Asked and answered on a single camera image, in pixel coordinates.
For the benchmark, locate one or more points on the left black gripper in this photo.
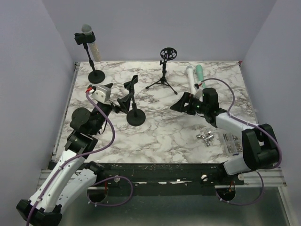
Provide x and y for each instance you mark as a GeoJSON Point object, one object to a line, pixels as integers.
{"type": "Point", "coordinates": [124, 102]}

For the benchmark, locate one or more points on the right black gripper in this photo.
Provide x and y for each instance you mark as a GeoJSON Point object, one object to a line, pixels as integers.
{"type": "Point", "coordinates": [179, 105]}

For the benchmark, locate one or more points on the white microphone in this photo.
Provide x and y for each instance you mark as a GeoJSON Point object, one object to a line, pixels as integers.
{"type": "Point", "coordinates": [190, 74]}

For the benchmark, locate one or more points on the mint green microphone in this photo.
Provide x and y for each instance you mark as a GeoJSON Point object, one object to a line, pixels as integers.
{"type": "Point", "coordinates": [199, 73]}

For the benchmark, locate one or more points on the black tripod shock mount stand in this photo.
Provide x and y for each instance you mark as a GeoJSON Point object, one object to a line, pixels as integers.
{"type": "Point", "coordinates": [167, 54]}

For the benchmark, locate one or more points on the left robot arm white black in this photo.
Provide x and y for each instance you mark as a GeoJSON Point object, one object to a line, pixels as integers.
{"type": "Point", "coordinates": [85, 124]}

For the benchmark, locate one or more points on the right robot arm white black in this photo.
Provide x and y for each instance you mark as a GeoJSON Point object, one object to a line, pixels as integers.
{"type": "Point", "coordinates": [259, 150]}

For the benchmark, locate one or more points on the black round base clip stand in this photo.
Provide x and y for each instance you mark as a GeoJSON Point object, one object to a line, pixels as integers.
{"type": "Point", "coordinates": [96, 76]}

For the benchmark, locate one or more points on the glitter silver mesh microphone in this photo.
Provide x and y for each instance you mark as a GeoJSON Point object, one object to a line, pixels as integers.
{"type": "Point", "coordinates": [91, 40]}

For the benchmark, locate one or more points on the chrome faucet fitting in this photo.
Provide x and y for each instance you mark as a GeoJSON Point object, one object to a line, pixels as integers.
{"type": "Point", "coordinates": [206, 137]}

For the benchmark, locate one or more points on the clear screw organizer box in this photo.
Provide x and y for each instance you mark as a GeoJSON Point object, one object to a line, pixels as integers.
{"type": "Point", "coordinates": [232, 144]}

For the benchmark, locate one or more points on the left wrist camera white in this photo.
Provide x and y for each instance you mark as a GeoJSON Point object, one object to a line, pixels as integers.
{"type": "Point", "coordinates": [100, 93]}

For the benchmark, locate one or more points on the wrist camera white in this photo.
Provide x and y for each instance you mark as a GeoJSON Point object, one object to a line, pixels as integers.
{"type": "Point", "coordinates": [100, 93]}
{"type": "Point", "coordinates": [199, 90]}

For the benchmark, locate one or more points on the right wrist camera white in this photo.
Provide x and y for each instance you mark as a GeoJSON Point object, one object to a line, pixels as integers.
{"type": "Point", "coordinates": [199, 90]}

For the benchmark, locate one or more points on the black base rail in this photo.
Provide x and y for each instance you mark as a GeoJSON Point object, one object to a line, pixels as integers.
{"type": "Point", "coordinates": [155, 179]}

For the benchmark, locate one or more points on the aluminium extrusion frame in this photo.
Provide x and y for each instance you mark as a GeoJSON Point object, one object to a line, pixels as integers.
{"type": "Point", "coordinates": [58, 141]}

